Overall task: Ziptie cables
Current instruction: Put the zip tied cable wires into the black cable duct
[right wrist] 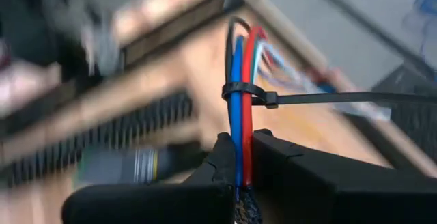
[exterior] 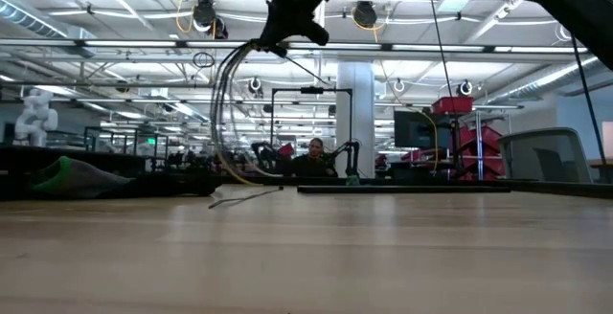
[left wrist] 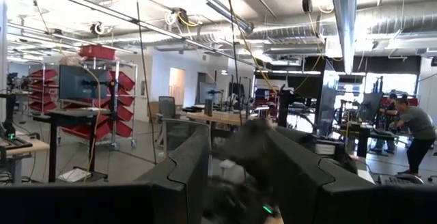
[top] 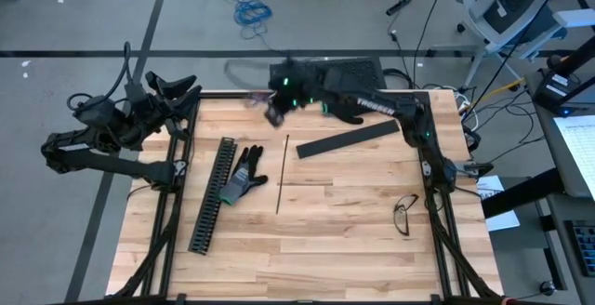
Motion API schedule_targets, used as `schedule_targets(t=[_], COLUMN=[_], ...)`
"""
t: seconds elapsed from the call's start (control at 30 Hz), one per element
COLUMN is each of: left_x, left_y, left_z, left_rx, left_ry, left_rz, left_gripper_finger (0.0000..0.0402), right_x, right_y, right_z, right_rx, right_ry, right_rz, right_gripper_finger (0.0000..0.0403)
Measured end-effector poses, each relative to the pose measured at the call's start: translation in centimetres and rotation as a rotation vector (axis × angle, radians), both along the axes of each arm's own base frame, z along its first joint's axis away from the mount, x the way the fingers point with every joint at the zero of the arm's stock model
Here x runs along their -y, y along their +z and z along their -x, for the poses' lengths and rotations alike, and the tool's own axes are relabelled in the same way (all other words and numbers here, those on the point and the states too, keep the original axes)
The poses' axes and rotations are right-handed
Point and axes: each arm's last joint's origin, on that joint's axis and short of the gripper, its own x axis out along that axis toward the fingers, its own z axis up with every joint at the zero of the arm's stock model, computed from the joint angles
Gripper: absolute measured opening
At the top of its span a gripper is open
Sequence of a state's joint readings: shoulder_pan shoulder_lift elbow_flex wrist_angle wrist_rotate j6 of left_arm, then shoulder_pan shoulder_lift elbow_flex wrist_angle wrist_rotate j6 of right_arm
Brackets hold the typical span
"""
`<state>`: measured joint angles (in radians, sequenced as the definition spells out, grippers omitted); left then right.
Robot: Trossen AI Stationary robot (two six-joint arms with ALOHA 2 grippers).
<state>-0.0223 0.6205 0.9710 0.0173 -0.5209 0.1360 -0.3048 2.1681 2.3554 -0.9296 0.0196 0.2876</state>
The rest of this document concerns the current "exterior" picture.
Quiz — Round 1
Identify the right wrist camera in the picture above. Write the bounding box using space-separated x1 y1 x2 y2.
306 18 331 47

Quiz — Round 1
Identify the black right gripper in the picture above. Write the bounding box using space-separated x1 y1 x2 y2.
258 0 318 59

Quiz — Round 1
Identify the red cable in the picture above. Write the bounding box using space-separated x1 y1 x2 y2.
213 40 258 160

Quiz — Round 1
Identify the black slotted cable duct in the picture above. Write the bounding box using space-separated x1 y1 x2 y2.
0 145 148 199

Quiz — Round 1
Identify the red lidded tote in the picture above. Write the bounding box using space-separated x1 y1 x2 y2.
432 96 474 116

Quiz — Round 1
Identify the red storage bin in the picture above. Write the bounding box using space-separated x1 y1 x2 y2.
457 124 504 155
459 155 507 182

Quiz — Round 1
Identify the person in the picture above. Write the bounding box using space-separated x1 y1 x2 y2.
290 136 339 178

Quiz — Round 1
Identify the black plastic strip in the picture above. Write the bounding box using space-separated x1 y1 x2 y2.
296 185 511 195

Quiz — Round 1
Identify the yellow hanging cable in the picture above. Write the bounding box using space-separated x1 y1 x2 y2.
411 106 441 172

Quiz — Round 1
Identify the grey office chair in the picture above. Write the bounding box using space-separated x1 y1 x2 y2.
497 126 595 185

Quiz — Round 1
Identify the black monitor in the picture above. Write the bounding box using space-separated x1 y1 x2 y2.
394 110 452 150

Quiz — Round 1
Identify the silver ceiling air duct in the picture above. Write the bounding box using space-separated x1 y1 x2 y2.
483 55 613 107
0 0 97 59

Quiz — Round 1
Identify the black aluminium table frame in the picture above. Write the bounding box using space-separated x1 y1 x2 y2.
0 174 613 201

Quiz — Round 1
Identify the black gantry frame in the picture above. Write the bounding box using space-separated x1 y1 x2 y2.
269 85 354 155

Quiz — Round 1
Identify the white building column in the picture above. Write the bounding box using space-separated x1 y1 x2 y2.
336 60 375 179

